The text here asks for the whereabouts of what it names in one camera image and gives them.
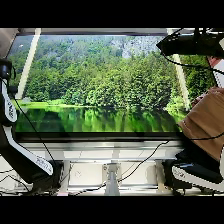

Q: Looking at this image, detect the silver frame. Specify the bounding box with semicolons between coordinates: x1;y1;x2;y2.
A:
0;139;224;197

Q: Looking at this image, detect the black cable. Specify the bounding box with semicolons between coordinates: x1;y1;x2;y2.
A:
188;131;224;141
11;98;58;166
116;140;170;184
161;52;224;72

